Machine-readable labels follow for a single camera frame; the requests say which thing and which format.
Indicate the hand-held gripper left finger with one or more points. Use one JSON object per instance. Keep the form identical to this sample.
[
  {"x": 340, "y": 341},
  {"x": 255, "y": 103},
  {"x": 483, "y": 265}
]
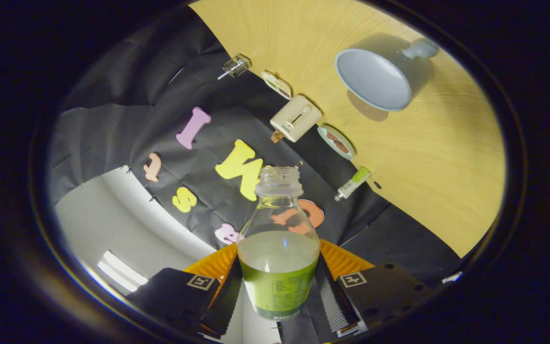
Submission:
[{"x": 225, "y": 301}]

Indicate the pale green plate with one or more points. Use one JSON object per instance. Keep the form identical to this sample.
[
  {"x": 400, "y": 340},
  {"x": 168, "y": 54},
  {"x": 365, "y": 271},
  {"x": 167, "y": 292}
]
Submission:
[{"x": 322, "y": 131}]

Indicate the small glass jar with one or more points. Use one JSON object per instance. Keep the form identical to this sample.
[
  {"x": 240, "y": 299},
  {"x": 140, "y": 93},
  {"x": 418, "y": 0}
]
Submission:
[{"x": 239, "y": 66}]

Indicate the tall white and green bottle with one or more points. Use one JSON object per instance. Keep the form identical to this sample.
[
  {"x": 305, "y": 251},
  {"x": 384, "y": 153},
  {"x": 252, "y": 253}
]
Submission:
[{"x": 351, "y": 185}]

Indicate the brown heart-shaped cookie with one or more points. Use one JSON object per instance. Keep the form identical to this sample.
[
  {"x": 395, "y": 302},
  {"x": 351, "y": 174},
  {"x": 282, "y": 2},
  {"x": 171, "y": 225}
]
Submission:
[
  {"x": 332, "y": 137},
  {"x": 342, "y": 147}
]

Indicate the brown toast slice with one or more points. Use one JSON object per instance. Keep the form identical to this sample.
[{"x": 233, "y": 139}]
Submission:
[{"x": 277, "y": 136}]

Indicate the white toaster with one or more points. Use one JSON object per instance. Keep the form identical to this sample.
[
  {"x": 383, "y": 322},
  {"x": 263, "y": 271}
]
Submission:
[{"x": 299, "y": 119}]

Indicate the clear green-label juice bottle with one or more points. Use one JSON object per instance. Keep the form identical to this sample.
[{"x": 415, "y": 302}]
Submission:
[{"x": 277, "y": 291}]

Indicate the white straw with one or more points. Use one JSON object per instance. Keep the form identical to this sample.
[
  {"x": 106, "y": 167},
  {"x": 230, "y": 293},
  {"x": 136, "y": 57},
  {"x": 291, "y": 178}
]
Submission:
[{"x": 223, "y": 75}]

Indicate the wooden table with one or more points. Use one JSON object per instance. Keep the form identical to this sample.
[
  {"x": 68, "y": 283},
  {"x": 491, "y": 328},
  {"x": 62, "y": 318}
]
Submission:
[{"x": 447, "y": 167}]

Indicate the long ceiling light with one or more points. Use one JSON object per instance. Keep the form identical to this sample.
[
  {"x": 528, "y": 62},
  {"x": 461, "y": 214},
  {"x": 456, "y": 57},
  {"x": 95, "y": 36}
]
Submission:
[{"x": 122, "y": 272}]

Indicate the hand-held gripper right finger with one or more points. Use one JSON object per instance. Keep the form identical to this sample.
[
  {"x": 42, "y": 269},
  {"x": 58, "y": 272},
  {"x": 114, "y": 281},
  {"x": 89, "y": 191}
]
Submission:
[{"x": 327, "y": 296}]

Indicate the white divided condiment tray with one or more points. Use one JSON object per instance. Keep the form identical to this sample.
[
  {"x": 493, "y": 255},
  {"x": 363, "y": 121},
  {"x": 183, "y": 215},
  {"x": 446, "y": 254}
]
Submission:
[{"x": 277, "y": 86}]

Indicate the pale blue cup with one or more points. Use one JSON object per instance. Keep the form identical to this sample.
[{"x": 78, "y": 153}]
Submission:
[{"x": 375, "y": 76}]

